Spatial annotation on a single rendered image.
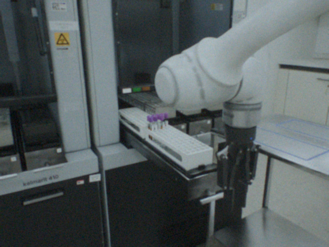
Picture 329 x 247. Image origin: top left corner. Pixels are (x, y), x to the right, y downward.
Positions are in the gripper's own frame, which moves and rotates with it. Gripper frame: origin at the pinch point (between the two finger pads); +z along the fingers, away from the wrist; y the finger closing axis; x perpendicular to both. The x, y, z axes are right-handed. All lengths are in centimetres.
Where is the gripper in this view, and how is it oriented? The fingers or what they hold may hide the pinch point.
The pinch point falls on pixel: (235, 196)
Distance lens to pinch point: 78.6
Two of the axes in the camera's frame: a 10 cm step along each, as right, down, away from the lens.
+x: 4.9, 2.6, -8.4
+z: 0.1, 9.5, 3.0
